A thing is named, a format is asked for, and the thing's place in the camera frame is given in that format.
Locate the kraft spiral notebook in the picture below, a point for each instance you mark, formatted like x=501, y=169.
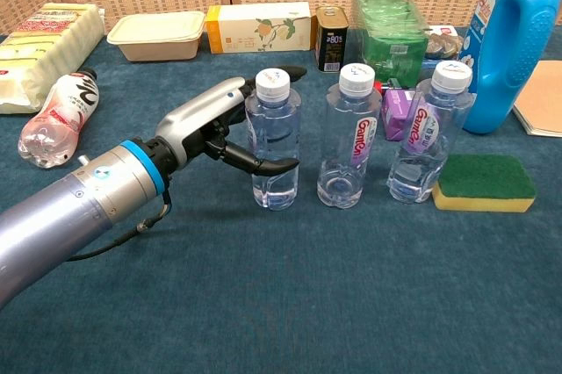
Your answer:
x=542, y=102

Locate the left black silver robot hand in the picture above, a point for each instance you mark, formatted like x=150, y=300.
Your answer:
x=197, y=112

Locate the pink drink bottle black cap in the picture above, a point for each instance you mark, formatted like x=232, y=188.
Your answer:
x=61, y=119

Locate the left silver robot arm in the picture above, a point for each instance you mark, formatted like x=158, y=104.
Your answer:
x=70, y=211

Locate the green yellow scouring sponge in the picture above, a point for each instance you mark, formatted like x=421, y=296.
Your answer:
x=483, y=181

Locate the green packet stack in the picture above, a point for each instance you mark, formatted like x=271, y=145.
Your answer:
x=388, y=40

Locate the red push button switch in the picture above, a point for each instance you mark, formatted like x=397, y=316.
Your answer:
x=392, y=83

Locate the white orange tea carton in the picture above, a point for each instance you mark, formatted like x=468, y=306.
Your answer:
x=259, y=27

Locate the small purple box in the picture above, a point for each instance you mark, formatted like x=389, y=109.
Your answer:
x=395, y=115

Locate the clear water bottle white cap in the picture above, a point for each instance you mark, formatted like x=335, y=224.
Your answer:
x=428, y=141
x=274, y=128
x=349, y=146

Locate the beige lidded lunch box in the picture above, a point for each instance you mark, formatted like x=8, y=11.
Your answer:
x=158, y=38

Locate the blue detergent jug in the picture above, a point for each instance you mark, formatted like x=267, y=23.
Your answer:
x=505, y=53

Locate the black tin can gold lid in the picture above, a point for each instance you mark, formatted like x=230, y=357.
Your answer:
x=332, y=45

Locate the yellow sponge multipack in plastic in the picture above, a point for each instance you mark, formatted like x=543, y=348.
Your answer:
x=48, y=49

